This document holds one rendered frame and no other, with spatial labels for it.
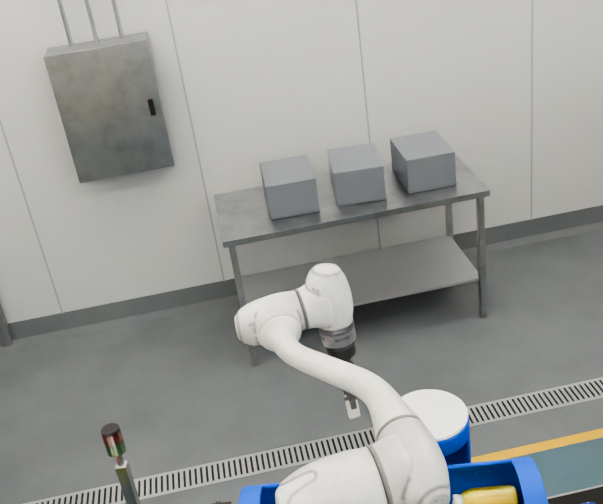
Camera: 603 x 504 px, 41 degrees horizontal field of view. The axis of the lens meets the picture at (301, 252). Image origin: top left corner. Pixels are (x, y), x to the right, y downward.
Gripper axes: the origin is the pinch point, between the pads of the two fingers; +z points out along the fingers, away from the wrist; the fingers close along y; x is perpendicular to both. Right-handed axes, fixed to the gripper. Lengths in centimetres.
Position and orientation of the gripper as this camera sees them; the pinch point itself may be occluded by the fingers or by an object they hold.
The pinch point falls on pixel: (352, 406)
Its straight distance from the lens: 213.8
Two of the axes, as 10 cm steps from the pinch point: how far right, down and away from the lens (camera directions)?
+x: 9.5, -2.8, 1.5
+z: 1.9, 8.8, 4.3
